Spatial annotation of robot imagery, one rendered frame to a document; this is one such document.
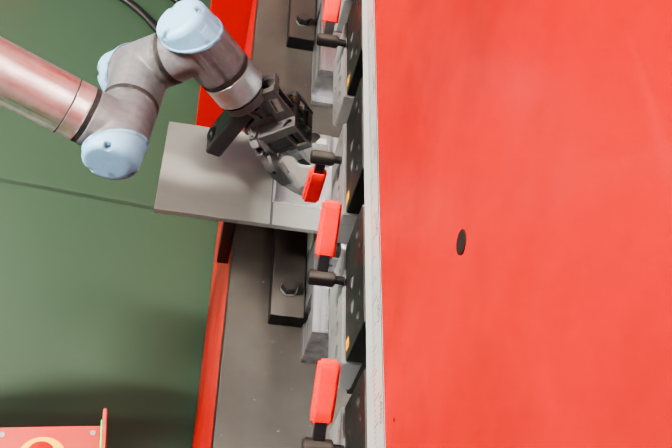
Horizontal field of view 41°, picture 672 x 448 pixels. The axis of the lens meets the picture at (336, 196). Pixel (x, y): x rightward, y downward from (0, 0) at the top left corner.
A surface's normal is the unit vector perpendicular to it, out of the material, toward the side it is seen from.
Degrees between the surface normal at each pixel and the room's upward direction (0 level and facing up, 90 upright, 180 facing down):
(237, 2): 90
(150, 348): 0
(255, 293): 0
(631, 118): 90
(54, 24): 0
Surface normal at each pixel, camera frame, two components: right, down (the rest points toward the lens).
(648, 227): -0.98, -0.14
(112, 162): -0.10, 0.76
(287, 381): 0.21, -0.61
